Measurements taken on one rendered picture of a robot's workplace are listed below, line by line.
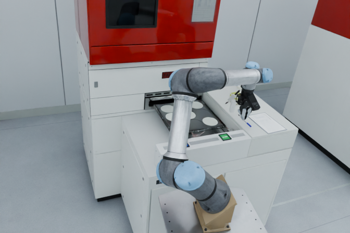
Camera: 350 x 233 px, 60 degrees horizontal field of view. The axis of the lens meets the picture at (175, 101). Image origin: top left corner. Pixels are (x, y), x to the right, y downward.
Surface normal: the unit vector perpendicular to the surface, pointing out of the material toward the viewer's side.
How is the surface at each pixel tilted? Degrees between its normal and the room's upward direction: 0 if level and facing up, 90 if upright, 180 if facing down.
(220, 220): 90
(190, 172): 40
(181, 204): 0
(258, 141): 90
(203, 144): 0
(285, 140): 90
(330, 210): 0
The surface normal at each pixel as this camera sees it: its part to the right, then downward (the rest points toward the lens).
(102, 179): 0.36, 0.48
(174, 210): 0.09, -0.87
